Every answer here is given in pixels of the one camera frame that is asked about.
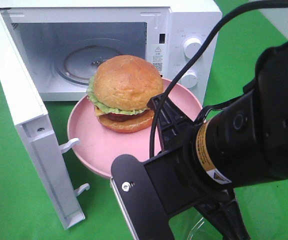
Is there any glass microwave turntable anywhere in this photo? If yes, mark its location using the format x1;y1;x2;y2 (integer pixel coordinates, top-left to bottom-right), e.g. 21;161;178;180
54;38;122;86

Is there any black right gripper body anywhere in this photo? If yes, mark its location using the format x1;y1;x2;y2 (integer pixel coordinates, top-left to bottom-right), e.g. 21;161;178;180
146;94;204;173

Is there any white timer knob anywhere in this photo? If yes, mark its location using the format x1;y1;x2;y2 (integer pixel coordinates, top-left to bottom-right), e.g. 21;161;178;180
179;70;198;89

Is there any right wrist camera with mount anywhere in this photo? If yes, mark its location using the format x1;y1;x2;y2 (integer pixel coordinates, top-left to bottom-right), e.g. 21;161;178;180
111;147;250;240

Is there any white microwave oven body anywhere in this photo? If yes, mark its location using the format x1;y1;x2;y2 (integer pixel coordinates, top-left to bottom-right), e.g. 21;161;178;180
0;0;222;102

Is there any upper white power knob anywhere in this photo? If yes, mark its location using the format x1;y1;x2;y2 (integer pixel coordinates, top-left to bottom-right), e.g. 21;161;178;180
183;37;203;59

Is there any burger with lettuce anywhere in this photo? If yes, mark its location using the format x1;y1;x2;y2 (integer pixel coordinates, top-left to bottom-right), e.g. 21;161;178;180
86;55;164;133

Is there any white microwave door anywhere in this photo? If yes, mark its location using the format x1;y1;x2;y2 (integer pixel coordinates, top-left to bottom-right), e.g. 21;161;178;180
0;10;90;229

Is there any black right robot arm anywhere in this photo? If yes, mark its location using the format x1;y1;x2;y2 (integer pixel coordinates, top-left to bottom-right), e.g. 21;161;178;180
157;41;288;189

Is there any black camera cable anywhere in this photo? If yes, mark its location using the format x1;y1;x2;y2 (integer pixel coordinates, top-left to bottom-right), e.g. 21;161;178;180
148;0;288;160

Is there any pink round plate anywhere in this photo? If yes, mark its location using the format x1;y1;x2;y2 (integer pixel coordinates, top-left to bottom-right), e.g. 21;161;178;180
67;77;205;180

